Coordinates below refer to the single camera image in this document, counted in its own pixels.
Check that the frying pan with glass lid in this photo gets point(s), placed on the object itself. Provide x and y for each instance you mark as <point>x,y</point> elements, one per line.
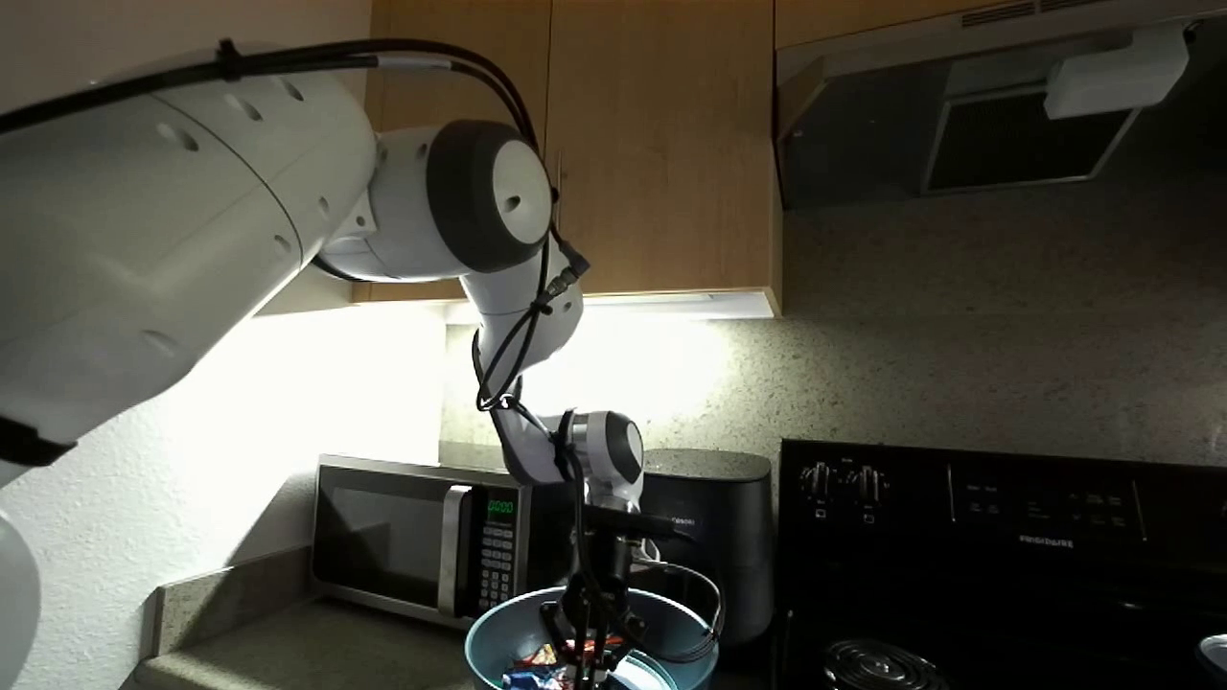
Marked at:
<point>884,668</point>

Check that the teal bowl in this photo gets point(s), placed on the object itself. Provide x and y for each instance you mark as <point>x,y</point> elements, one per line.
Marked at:
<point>690,637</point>

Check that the under-cabinet light strip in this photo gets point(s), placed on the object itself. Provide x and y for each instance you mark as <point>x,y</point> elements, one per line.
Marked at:
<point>664,305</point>

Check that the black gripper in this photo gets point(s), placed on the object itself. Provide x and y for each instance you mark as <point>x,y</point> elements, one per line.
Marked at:
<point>605,568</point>

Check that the white box on hood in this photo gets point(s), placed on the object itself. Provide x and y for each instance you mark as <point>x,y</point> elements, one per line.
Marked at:
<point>1114,73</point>

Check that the stainless steel microwave oven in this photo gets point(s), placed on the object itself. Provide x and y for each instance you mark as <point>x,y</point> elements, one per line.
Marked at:
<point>384,537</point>

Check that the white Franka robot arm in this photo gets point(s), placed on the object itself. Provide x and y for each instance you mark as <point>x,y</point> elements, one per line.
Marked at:
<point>166,232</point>

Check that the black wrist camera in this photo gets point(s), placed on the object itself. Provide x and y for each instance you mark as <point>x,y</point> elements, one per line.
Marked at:
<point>526,446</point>

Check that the range hood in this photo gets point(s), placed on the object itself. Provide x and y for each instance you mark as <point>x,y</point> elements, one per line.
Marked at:
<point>894,129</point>

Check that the short wooden cabinet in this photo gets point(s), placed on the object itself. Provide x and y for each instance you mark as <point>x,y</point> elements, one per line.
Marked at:
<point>866,18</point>

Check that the wooden upper cabinet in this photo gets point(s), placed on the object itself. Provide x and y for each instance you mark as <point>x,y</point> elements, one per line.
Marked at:
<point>639,138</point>

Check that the black electric stove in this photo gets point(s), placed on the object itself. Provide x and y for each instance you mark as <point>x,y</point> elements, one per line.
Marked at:
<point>1021,561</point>

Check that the blue snack wrapper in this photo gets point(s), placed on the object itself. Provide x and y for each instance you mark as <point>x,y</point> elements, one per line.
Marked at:
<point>521,678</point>

